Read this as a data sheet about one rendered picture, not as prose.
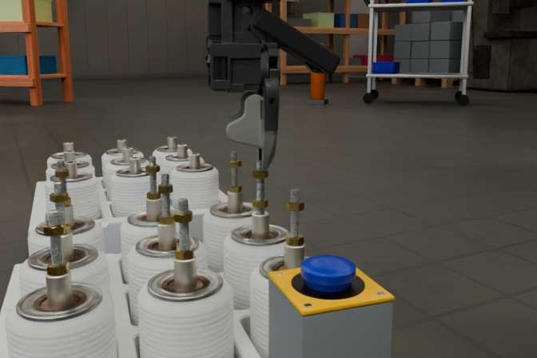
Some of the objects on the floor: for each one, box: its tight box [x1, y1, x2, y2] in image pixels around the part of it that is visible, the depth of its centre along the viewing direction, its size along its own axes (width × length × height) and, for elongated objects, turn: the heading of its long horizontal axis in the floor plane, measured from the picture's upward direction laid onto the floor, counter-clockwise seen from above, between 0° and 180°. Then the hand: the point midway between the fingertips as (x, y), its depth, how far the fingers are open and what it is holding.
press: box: [466, 0, 537, 93], centre depth 690 cm, size 121×104×231 cm
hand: (268, 157), depth 67 cm, fingers closed
